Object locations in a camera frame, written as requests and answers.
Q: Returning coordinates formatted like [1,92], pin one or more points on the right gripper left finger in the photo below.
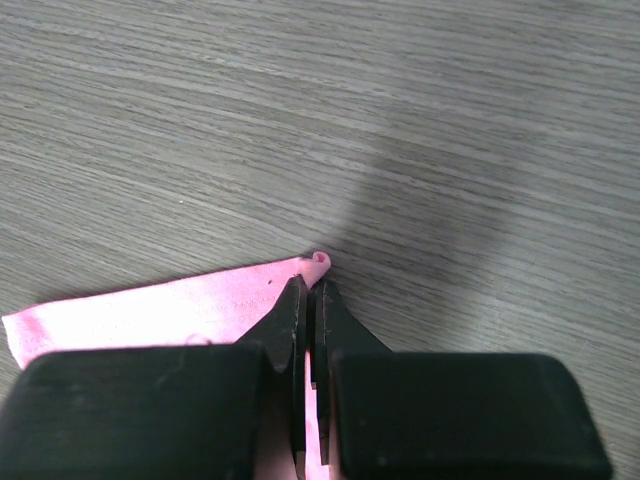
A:
[217,411]

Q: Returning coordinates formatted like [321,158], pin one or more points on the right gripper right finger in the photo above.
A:
[412,415]

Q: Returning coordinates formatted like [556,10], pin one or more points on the pink t shirt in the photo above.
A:
[216,308]

